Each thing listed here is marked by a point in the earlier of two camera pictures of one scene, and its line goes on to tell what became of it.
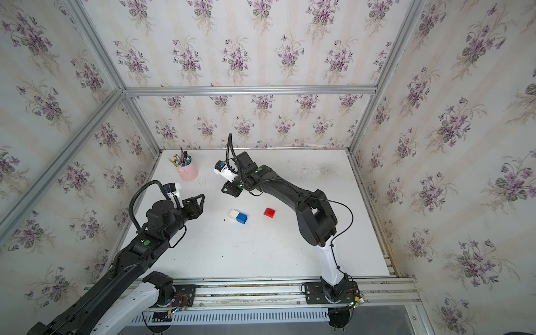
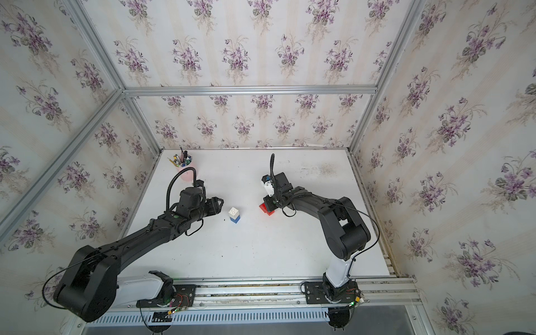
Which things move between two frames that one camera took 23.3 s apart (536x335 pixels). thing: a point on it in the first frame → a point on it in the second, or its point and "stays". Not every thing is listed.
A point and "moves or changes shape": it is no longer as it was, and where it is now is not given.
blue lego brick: x=241 y=218 moves or changes shape
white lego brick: x=233 y=213 stays
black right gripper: x=239 y=171 → x=270 y=206
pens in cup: x=183 y=160 stays
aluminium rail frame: x=172 y=294 stays
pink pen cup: x=190 y=172 stays
